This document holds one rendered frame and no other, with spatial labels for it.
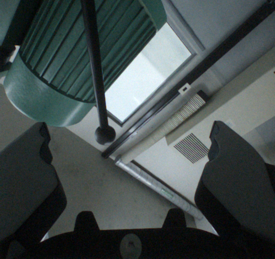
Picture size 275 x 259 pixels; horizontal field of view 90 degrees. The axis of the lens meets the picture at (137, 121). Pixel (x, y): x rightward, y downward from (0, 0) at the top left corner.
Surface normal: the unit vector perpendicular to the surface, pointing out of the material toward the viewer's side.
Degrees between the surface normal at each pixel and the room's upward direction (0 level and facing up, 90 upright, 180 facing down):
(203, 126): 90
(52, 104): 90
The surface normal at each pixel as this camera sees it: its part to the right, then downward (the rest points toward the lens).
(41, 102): 0.08, 0.54
